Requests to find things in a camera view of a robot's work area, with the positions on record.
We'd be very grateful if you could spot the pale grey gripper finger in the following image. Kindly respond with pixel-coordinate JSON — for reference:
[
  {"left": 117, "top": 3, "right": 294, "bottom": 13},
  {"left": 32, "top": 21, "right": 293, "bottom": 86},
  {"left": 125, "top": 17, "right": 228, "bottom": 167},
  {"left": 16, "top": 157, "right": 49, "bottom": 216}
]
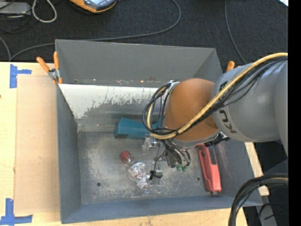
[
  {"left": 150, "top": 169, "right": 164, "bottom": 186},
  {"left": 153, "top": 157, "right": 163, "bottom": 171}
]

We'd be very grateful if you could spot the clear glass object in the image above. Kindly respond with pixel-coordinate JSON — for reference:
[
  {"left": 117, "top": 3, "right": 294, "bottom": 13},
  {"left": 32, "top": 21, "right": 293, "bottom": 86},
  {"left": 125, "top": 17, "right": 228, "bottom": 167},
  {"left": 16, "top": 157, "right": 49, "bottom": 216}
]
[{"left": 142, "top": 135, "right": 163, "bottom": 154}]

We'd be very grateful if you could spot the clear plastic bottle red cap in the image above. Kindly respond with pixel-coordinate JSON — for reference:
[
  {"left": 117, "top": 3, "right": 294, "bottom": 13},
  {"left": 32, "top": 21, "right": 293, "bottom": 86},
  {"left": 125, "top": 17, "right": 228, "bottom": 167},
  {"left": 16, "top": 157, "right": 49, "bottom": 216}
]
[{"left": 119, "top": 150, "right": 154, "bottom": 194}]

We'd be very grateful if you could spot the red and black utility knife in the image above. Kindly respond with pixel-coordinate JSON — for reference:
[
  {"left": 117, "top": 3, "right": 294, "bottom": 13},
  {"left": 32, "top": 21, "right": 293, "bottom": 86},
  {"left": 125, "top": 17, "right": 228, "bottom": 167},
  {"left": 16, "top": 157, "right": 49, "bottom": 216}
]
[{"left": 198, "top": 143, "right": 222, "bottom": 194}]

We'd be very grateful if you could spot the teal wedge-shaped tool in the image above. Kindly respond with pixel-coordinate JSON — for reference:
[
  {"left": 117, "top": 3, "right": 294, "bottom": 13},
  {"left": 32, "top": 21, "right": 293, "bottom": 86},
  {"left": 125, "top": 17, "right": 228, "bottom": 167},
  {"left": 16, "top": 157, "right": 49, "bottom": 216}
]
[{"left": 113, "top": 117, "right": 163, "bottom": 140}]

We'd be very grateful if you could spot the grey metal bin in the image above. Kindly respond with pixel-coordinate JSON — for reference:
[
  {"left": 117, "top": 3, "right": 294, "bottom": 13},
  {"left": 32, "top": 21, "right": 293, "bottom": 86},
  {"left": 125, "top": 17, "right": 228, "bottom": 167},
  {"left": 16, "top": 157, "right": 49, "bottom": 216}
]
[{"left": 55, "top": 39, "right": 264, "bottom": 225}]

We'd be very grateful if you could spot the brown cardboard board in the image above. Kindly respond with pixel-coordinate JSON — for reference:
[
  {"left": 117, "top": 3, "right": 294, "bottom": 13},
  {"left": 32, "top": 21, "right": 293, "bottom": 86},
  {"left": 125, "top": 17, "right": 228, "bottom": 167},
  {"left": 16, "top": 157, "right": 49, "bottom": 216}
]
[{"left": 13, "top": 74, "right": 62, "bottom": 218}]

